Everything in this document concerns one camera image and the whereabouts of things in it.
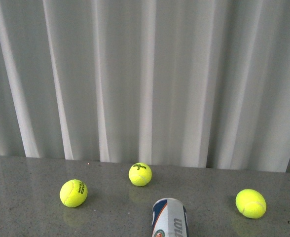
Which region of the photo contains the Wilson clear tennis can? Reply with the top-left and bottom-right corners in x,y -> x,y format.
151,198 -> 189,237

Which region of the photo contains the Wilson 3 tennis ball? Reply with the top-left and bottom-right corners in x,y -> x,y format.
128,162 -> 152,187

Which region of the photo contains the Head Team tennis ball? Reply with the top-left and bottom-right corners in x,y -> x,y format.
59,179 -> 88,208

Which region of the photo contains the plain yellow tennis ball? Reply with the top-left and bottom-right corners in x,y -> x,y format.
235,189 -> 267,219

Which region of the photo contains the grey pleated curtain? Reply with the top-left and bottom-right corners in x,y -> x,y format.
0,0 -> 290,172

